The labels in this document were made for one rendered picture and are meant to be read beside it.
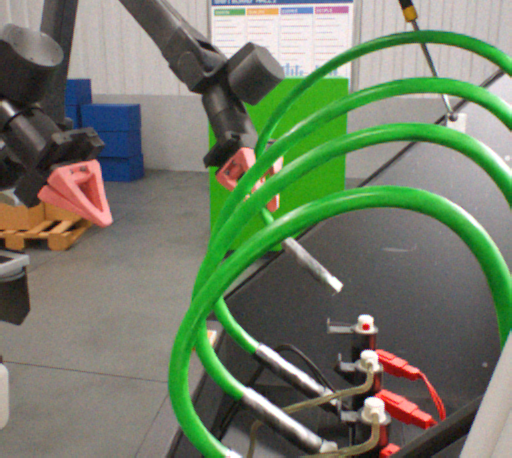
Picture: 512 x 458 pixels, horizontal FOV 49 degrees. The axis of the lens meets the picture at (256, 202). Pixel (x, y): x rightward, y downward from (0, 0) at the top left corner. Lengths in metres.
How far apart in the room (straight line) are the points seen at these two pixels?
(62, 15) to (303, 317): 0.71
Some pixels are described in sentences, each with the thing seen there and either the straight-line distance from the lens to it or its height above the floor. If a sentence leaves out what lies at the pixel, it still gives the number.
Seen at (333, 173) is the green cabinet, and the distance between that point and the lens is 3.89.
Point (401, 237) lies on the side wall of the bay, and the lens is 0.94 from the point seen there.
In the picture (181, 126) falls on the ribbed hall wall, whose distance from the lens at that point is 7.50.
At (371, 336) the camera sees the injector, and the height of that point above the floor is 1.10.
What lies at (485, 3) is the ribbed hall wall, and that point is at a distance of 7.11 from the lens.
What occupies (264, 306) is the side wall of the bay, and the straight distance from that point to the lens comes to 0.99.
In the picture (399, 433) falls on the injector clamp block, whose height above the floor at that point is 0.98.
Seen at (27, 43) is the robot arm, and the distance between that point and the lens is 0.66.
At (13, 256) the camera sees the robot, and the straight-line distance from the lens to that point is 1.14.
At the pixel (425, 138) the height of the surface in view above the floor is 1.34.
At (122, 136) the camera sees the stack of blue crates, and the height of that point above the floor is 0.56.
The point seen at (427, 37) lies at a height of 1.42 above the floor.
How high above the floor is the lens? 1.39
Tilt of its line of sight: 14 degrees down
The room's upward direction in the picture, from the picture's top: straight up
